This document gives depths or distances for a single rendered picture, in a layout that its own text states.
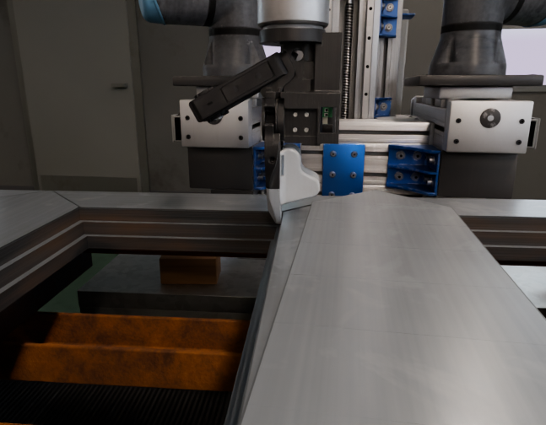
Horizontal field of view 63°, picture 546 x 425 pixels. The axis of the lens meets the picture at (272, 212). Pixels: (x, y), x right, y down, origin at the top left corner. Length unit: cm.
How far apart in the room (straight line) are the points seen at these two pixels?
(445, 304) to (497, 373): 8
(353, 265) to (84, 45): 399
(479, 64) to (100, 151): 366
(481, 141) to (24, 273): 73
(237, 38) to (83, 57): 334
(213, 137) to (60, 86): 358
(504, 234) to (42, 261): 53
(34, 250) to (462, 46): 83
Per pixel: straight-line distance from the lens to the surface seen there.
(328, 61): 49
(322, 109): 48
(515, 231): 61
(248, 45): 101
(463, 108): 86
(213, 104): 50
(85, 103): 429
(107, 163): 426
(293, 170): 49
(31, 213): 62
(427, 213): 58
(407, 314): 33
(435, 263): 42
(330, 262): 40
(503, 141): 89
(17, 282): 51
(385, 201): 62
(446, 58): 102
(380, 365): 27
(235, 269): 86
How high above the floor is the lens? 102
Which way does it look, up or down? 16 degrees down
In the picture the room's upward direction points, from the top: straight up
